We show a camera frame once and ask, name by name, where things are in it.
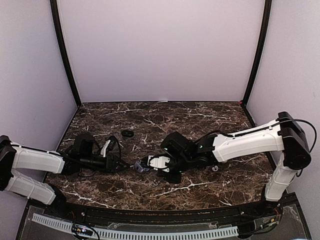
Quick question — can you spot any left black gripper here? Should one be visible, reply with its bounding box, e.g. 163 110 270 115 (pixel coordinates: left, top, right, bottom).
80 154 130 174

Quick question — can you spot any purple charging case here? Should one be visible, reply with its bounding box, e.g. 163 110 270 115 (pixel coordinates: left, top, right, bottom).
134 161 150 174

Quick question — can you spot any black earbud charging case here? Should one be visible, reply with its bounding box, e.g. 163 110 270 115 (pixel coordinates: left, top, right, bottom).
121 129 134 138

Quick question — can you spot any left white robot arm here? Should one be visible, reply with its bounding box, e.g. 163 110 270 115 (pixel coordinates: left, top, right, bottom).
0 133 130 218

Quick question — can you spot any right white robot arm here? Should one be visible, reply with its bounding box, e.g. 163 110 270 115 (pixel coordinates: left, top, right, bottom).
156 111 312 217

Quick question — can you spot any white earbud near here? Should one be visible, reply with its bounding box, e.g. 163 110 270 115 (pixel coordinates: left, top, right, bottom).
212 166 219 172

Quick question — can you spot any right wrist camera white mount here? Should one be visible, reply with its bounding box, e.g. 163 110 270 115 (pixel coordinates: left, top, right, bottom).
140 155 171 173

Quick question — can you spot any white slotted cable duct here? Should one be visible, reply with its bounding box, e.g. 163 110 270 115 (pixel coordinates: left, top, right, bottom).
31 213 239 240

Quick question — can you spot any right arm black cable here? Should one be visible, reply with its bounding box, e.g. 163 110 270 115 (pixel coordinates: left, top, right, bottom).
199 119 317 153

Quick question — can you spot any left black frame post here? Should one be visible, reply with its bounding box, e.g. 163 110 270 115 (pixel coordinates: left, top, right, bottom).
49 0 82 108

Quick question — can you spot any black frame post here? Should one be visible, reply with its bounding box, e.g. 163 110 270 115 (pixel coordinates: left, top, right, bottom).
49 0 82 108
241 0 273 108

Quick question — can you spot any right black frame post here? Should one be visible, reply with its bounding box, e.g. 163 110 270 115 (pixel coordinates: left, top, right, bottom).
241 0 273 108

